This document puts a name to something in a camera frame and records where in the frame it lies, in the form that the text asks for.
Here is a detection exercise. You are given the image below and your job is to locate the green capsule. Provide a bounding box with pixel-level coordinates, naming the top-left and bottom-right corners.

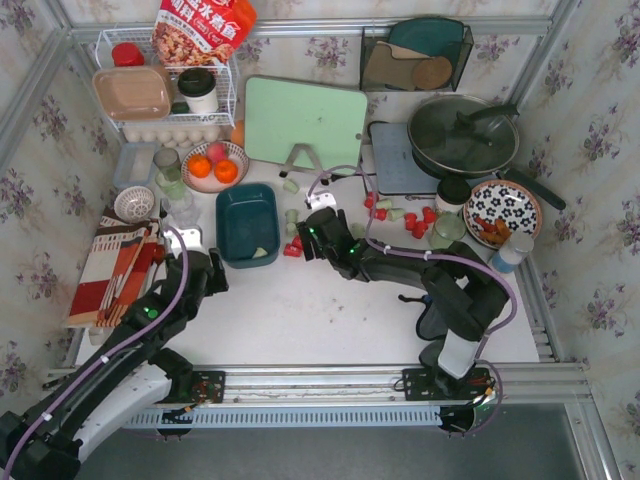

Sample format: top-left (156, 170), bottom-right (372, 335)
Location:
top-left (351, 223), bottom-right (365, 238)
top-left (252, 247), bottom-right (268, 259)
top-left (282, 179), bottom-right (300, 195)

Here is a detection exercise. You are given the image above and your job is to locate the clear glass cup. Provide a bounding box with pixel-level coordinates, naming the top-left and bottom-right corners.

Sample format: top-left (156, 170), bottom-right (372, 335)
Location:
top-left (165, 190), bottom-right (200, 229)

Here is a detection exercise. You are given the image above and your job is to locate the teal storage basket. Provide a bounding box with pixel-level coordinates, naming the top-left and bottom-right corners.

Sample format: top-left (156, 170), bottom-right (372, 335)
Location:
top-left (215, 183), bottom-right (281, 269)

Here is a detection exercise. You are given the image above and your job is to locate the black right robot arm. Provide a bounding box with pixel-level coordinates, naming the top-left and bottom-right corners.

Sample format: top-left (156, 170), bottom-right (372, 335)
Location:
top-left (297, 207), bottom-right (518, 398)

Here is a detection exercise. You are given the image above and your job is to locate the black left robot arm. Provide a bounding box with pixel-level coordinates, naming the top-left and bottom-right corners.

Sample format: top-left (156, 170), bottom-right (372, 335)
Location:
top-left (1, 249), bottom-right (228, 479)

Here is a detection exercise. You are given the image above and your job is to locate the white strainer basket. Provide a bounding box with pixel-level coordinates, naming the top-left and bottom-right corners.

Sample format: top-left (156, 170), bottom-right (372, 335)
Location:
top-left (114, 186), bottom-right (155, 223)

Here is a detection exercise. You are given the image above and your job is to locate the white black-lid coffee cup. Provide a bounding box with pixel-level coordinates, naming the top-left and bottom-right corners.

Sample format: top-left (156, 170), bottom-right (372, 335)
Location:
top-left (177, 67), bottom-right (219, 114)

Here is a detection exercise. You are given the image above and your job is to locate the red capsule left lower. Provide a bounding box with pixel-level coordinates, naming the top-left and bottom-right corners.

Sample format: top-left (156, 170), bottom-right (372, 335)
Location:
top-left (283, 243), bottom-right (302, 258)

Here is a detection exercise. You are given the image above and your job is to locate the red capsule by cooker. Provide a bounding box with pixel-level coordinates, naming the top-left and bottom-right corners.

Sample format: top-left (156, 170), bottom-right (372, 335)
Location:
top-left (364, 192), bottom-right (379, 210)

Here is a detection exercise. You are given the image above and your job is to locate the red capsule right middle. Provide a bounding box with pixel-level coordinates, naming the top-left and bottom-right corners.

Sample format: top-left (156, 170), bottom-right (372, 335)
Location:
top-left (372, 209), bottom-right (388, 221)

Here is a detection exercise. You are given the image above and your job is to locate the patterned orange cloth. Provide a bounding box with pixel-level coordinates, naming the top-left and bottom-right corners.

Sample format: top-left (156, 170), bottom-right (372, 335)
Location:
top-left (66, 208), bottom-right (160, 328)

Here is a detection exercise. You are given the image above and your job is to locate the fruit bowl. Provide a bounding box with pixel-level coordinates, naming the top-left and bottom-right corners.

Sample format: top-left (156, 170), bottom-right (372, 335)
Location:
top-left (181, 141), bottom-right (249, 194)

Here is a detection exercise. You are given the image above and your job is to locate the grey induction cooker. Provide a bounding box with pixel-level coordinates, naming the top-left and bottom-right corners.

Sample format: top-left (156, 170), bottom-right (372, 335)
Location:
top-left (368, 121), bottom-right (439, 196)

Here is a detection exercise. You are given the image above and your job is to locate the green glass jar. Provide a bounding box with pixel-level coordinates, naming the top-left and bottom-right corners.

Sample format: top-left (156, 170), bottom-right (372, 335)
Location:
top-left (153, 148), bottom-right (186, 200)

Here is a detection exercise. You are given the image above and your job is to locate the orange fruit right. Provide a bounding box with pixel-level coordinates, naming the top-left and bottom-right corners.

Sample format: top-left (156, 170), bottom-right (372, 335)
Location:
top-left (213, 159), bottom-right (239, 184)

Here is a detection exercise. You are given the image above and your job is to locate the orange fruit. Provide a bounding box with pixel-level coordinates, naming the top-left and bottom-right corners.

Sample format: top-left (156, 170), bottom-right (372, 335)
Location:
top-left (213, 159), bottom-right (239, 184)
top-left (187, 154), bottom-right (212, 178)

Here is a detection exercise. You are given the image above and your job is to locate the orange fruit left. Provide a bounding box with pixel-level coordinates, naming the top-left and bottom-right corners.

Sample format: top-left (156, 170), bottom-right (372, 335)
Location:
top-left (187, 154), bottom-right (212, 178)

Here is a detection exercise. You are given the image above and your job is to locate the green plastic cup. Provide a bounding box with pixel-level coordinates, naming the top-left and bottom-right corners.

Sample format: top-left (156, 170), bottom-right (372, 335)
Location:
top-left (429, 213), bottom-right (466, 250)

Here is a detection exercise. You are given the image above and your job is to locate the red apple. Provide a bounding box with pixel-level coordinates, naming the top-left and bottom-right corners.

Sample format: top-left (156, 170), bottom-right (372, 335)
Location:
top-left (206, 142), bottom-right (228, 164)

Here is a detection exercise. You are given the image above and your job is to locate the clear food container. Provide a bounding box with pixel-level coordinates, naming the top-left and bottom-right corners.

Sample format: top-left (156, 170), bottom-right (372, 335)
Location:
top-left (113, 142), bottom-right (159, 190)

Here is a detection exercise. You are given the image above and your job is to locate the green cutting board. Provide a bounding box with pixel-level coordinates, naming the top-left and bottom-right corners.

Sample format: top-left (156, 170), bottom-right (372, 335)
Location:
top-left (244, 75), bottom-right (368, 170)

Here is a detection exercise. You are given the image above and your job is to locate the black-lid white jar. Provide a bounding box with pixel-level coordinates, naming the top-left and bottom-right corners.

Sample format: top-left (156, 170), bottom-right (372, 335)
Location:
top-left (435, 175), bottom-right (471, 215)

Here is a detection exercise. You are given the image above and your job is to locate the orange behind board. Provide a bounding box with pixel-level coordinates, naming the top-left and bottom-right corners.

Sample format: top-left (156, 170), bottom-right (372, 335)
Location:
top-left (230, 120), bottom-right (245, 147)

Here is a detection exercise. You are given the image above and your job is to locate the egg carton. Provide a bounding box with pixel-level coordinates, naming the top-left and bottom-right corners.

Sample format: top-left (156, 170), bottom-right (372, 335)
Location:
top-left (122, 125), bottom-right (224, 148)

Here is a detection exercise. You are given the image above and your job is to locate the black frying pan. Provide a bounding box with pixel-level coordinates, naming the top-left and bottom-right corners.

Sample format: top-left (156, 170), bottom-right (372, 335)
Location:
top-left (407, 94), bottom-right (566, 211)

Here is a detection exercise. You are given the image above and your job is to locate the floral blue plate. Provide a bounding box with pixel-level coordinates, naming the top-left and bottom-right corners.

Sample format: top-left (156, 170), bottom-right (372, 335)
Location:
top-left (462, 180), bottom-right (542, 250)

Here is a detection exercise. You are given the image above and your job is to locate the white bottle grey cap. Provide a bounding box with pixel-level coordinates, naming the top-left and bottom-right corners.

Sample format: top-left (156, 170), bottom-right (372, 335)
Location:
top-left (490, 231), bottom-right (534, 274)

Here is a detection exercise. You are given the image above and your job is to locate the round cork coaster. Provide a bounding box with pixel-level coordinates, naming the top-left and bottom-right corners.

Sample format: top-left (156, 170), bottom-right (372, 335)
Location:
top-left (411, 56), bottom-right (453, 90)

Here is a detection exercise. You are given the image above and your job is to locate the black mesh organizer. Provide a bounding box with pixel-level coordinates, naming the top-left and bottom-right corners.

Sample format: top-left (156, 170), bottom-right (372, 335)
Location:
top-left (359, 23), bottom-right (474, 92)

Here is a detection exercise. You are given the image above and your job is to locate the beige plastic tray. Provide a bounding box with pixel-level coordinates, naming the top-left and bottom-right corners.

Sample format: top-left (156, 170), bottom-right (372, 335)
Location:
top-left (92, 65), bottom-right (174, 122)

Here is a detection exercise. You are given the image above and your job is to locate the teal plate in organizer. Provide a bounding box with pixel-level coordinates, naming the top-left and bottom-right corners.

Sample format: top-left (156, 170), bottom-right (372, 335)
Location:
top-left (387, 17), bottom-right (465, 63)

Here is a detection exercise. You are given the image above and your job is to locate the red lid jar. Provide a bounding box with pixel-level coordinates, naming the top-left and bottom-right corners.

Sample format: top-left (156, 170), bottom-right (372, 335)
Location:
top-left (111, 42), bottom-right (145, 67)

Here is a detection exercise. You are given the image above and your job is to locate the red snack bag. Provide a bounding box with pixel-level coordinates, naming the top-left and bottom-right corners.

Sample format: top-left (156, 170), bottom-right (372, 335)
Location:
top-left (151, 0), bottom-right (257, 67)

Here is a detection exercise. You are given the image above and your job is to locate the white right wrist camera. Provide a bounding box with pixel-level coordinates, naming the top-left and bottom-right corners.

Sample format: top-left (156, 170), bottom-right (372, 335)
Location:
top-left (305, 190), bottom-right (337, 212)

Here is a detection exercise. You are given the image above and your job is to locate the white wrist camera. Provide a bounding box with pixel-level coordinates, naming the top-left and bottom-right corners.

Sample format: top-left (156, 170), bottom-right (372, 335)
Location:
top-left (305, 190), bottom-right (337, 212)
top-left (163, 226), bottom-right (206, 258)

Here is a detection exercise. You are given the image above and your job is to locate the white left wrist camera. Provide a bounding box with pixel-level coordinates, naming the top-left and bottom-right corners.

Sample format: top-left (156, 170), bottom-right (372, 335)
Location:
top-left (163, 226), bottom-right (206, 258)

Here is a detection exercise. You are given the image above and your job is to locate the white wire rack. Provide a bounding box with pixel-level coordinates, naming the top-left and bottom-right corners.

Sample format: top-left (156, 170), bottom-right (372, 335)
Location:
top-left (94, 27), bottom-right (238, 129)

